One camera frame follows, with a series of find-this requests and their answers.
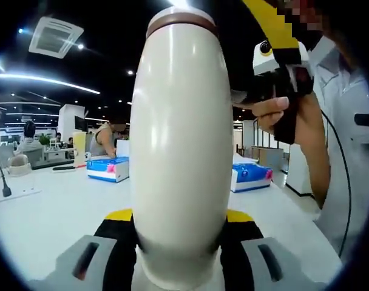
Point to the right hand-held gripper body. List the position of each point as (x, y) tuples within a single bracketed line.
[(265, 62)]

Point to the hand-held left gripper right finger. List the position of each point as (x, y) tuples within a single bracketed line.
[(263, 263)]

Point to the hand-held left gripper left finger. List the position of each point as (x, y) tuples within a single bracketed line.
[(81, 260)]

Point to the cream white water cup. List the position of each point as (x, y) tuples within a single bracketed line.
[(181, 136)]

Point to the yellow drink cup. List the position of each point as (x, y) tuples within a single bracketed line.
[(79, 148)]

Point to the person's right hand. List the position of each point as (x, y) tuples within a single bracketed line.
[(268, 110)]

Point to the white table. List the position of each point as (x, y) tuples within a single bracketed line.
[(66, 206)]

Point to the person's white shirt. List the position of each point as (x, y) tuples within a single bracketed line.
[(324, 54)]

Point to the blue tissue pack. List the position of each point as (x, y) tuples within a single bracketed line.
[(105, 169), (251, 177)]

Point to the white power strip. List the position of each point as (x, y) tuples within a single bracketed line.
[(20, 194)]

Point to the black keyboard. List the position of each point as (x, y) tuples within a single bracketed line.
[(48, 165)]

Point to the beige lidded bowl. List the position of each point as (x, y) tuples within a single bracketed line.
[(19, 166)]

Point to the white office chair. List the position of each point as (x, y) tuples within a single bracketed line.
[(32, 157)]

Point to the white box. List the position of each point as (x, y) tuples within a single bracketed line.
[(123, 148)]

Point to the small potted plant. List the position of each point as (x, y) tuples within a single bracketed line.
[(45, 139)]

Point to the ceiling light strip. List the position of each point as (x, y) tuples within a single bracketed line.
[(45, 80)]

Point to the ceiling air conditioner unit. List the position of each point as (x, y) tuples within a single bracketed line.
[(55, 38)]

